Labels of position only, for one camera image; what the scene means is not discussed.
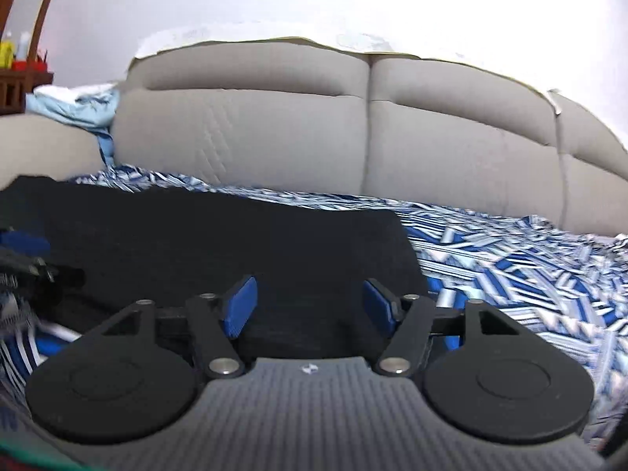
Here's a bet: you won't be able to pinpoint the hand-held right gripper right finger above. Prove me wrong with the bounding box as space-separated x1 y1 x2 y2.
362 279 526 380

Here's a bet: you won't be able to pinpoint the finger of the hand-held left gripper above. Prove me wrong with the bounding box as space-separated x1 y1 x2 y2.
0 230 85 295

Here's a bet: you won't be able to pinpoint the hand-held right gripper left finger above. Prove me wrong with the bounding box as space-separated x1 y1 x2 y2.
100 276 258 380

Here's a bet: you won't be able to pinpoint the black pants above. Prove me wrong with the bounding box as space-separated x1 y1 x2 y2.
0 175 430 369

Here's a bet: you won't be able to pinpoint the beige cushion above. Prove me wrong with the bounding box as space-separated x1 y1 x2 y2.
0 113 107 190

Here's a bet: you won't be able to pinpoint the blue white patterned bed sheet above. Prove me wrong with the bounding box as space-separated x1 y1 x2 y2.
0 164 628 457

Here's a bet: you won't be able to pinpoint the light blue cloth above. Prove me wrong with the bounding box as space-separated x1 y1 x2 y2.
24 83 122 166

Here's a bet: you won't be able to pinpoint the brown wooden rack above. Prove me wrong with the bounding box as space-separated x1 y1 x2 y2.
0 0 80 117

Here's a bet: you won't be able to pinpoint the red box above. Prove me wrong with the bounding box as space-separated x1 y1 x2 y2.
10 57 50 73

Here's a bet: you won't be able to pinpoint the beige padded headboard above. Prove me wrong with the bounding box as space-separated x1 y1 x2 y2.
110 37 628 236

